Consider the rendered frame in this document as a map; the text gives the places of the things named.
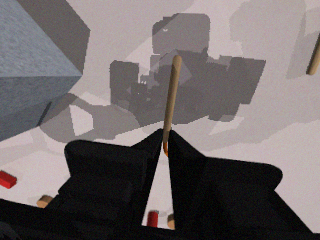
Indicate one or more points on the round wooden button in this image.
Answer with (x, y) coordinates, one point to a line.
(170, 221)

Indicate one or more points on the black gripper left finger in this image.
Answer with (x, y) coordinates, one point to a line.
(136, 164)

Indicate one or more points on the dark red cylinder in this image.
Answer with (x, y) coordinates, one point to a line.
(152, 219)

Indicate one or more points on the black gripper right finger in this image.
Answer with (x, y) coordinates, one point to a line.
(191, 172)

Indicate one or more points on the small red block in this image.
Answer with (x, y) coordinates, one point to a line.
(6, 180)

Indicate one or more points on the round wooden disc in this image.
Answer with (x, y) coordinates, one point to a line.
(43, 201)

